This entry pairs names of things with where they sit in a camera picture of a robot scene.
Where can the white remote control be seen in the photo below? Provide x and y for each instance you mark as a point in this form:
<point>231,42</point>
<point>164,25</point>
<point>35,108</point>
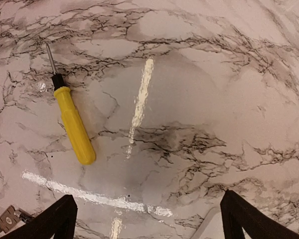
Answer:
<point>211,227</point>

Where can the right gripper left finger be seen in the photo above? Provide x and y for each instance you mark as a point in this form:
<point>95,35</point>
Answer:
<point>57,222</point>

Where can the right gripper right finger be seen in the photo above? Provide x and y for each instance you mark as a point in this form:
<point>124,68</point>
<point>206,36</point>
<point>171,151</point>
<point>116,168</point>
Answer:
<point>239,216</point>

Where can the black AAA battery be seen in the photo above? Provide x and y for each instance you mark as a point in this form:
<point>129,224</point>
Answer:
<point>23,216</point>

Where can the yellow handle screwdriver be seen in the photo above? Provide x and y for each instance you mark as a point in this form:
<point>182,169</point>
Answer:
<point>72,121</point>

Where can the grey battery compartment cover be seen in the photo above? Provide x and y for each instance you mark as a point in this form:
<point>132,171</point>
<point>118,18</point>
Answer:
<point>8,220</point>

